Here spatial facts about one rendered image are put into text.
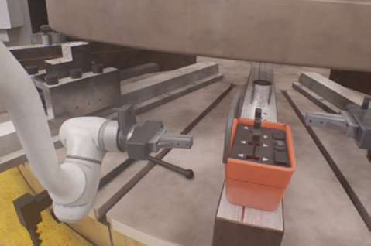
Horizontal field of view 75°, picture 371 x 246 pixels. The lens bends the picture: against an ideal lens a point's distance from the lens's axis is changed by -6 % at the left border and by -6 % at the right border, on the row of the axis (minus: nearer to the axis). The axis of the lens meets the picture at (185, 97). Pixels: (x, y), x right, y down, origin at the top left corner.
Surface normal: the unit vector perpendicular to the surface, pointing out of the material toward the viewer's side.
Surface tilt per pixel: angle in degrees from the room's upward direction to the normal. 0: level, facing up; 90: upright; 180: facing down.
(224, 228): 90
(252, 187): 97
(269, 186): 98
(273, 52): 90
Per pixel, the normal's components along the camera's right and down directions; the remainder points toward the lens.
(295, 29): -0.24, 0.36
